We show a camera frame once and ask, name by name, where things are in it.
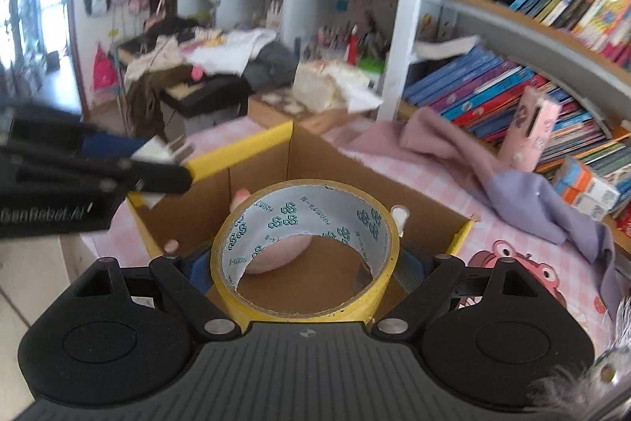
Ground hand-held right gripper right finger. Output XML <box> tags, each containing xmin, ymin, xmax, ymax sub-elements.
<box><xmin>371</xmin><ymin>247</ymin><xmax>560</xmax><ymax>339</ymax></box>

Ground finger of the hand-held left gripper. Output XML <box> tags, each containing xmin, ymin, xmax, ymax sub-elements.
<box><xmin>12</xmin><ymin>105</ymin><xmax>149</xmax><ymax>158</ymax></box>
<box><xmin>15</xmin><ymin>150</ymin><xmax>193</xmax><ymax>194</ymax></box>

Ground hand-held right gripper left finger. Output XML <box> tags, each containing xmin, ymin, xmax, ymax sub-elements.
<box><xmin>66</xmin><ymin>248</ymin><xmax>243</xmax><ymax>340</ymax></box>

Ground white charger plug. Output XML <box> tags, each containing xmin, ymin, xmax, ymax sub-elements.
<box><xmin>133</xmin><ymin>135</ymin><xmax>195</xmax><ymax>165</ymax></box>

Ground pink plush toy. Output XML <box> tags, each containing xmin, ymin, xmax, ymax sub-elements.
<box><xmin>165</xmin><ymin>189</ymin><xmax>316</xmax><ymax>276</ymax></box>

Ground yellow tape roll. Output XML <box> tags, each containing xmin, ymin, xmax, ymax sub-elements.
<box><xmin>210</xmin><ymin>178</ymin><xmax>401</xmax><ymax>322</ymax></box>

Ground yellow cardboard box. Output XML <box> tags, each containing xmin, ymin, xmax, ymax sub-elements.
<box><xmin>125</xmin><ymin>121</ymin><xmax>481</xmax><ymax>328</ymax></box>

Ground brown garment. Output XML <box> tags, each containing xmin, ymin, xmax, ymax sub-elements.
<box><xmin>125</xmin><ymin>71</ymin><xmax>198</xmax><ymax>138</ymax></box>

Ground pink hanging bag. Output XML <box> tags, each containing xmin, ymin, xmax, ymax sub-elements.
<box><xmin>93</xmin><ymin>43</ymin><xmax>120</xmax><ymax>92</ymax></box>

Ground cream garment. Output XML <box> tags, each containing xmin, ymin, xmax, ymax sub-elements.
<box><xmin>123</xmin><ymin>37</ymin><xmax>187</xmax><ymax>82</ymax></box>

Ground black side desk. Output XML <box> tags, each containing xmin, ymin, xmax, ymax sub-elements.
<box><xmin>165</xmin><ymin>75</ymin><xmax>253</xmax><ymax>118</ymax></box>

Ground purple cloth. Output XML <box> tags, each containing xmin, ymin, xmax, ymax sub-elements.
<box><xmin>340</xmin><ymin>105</ymin><xmax>619</xmax><ymax>318</ymax></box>

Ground wooden chessboard box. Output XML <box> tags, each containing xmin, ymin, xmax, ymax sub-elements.
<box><xmin>248</xmin><ymin>88</ymin><xmax>360</xmax><ymax>136</ymax></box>

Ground white t-shirt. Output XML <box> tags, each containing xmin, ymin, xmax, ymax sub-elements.
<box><xmin>190</xmin><ymin>29</ymin><xmax>277</xmax><ymax>77</ymax></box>

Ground grey garment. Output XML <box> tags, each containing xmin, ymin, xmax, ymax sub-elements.
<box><xmin>244</xmin><ymin>41</ymin><xmax>299</xmax><ymax>89</ymax></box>

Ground cartoon printed desk mat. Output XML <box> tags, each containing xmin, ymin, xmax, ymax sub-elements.
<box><xmin>444</xmin><ymin>204</ymin><xmax>622</xmax><ymax>353</ymax></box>

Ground pink cylindrical device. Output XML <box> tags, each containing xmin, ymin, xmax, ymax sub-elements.
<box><xmin>500</xmin><ymin>86</ymin><xmax>563</xmax><ymax>170</ymax></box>

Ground cream tissue pack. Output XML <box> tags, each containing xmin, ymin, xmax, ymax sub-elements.
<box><xmin>293</xmin><ymin>58</ymin><xmax>383</xmax><ymax>113</ymax></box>

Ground row of colourful books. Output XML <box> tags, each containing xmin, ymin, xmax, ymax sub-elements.
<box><xmin>401</xmin><ymin>46</ymin><xmax>631</xmax><ymax>185</ymax></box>

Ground blue orange small boxes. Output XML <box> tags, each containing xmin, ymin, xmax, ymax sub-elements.
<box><xmin>552</xmin><ymin>157</ymin><xmax>622</xmax><ymax>222</ymax></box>

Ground grey fur trim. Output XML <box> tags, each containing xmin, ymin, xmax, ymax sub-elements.
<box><xmin>527</xmin><ymin>293</ymin><xmax>631</xmax><ymax>421</ymax></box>

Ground red scissors and pens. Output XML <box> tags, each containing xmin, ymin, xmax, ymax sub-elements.
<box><xmin>345</xmin><ymin>24</ymin><xmax>385</xmax><ymax>64</ymax></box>

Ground white bookshelf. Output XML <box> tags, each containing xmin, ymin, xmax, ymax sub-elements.
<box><xmin>175</xmin><ymin>0</ymin><xmax>631</xmax><ymax>140</ymax></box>

